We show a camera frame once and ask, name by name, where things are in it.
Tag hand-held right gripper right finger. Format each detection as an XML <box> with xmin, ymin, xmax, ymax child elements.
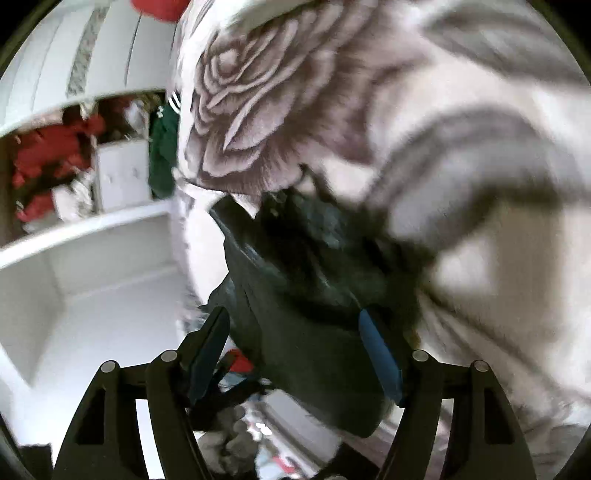
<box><xmin>359</xmin><ymin>308</ymin><xmax>539</xmax><ymax>480</ymax></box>

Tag green garment with white stripes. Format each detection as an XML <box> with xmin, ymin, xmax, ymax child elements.
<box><xmin>148</xmin><ymin>92</ymin><xmax>182</xmax><ymax>200</ymax></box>

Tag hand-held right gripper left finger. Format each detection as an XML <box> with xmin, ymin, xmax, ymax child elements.
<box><xmin>51</xmin><ymin>306</ymin><xmax>232</xmax><ymax>480</ymax></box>

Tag white drawer unit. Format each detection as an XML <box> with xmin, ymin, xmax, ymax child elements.
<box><xmin>95</xmin><ymin>138</ymin><xmax>154</xmax><ymax>213</ymax></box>

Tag black leather jacket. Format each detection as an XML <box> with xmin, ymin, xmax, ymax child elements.
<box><xmin>198</xmin><ymin>180</ymin><xmax>435</xmax><ymax>439</ymax></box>

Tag floral plush blanket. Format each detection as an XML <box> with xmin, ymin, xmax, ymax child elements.
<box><xmin>168</xmin><ymin>0</ymin><xmax>591</xmax><ymax>467</ymax></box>

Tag red hanging clothes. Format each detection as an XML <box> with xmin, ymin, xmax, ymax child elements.
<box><xmin>11</xmin><ymin>113</ymin><xmax>107</xmax><ymax>222</ymax></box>

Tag white sliding-door wardrobe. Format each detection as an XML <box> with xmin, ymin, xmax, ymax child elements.
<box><xmin>0</xmin><ymin>0</ymin><xmax>181</xmax><ymax>139</ymax></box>

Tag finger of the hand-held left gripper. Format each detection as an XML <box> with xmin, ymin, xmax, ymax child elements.
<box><xmin>191</xmin><ymin>353</ymin><xmax>274</xmax><ymax>431</ymax></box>

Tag red duvet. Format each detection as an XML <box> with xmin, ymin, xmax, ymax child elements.
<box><xmin>129</xmin><ymin>0</ymin><xmax>192</xmax><ymax>23</ymax></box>

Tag person's left hand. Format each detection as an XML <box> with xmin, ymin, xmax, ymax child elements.
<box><xmin>198</xmin><ymin>405</ymin><xmax>260</xmax><ymax>479</ymax></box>

